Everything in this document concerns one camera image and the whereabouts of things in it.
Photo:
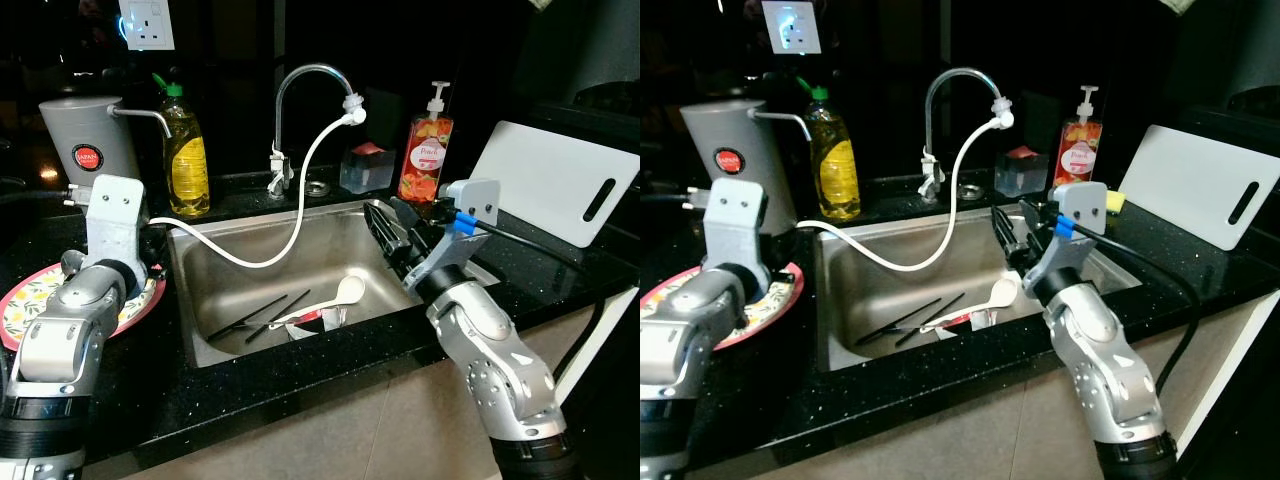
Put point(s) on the stainless steel sink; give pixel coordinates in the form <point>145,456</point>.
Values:
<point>880,295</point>
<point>235,290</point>

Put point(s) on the grey metal pot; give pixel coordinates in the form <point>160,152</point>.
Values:
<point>610,60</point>
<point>1250,60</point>

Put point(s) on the white cutting board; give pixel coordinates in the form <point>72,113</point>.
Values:
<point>550,175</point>
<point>1195,185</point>

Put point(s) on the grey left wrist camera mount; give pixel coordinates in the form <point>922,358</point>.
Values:
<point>115,215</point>
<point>735,220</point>

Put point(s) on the yellow dish soap bottle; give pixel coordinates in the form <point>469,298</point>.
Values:
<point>187,170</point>
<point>835,175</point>

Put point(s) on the white wall socket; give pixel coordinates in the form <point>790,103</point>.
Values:
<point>147,25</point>
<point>792,28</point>

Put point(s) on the grey water filter canister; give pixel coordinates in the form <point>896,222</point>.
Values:
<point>75,125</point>
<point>720,130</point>

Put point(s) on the pink rimmed floral plate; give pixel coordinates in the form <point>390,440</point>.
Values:
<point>775,312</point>
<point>25,300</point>

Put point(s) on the chrome gooseneck faucet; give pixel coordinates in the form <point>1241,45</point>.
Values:
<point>930,180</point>
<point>278,178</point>

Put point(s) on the green cloth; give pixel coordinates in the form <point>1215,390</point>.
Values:
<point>545,4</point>
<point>1182,5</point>

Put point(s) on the clear plastic container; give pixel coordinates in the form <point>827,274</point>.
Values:
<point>365,175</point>
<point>1020,178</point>

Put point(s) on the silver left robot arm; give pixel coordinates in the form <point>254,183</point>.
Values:
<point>60,340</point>
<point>685,345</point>

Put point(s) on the yellow sponge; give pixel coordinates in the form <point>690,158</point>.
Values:
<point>1114,203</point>

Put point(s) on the red pump soap bottle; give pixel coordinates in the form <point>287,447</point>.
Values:
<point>425,160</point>
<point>1077,150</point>

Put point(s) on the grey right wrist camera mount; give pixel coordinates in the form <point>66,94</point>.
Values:
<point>1082,200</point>
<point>470,200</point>

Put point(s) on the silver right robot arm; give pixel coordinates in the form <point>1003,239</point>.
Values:
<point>500,360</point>
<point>1110,380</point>

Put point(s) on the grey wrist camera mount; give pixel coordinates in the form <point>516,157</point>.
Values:
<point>1082,200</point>
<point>115,215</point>
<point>735,220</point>
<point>470,200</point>

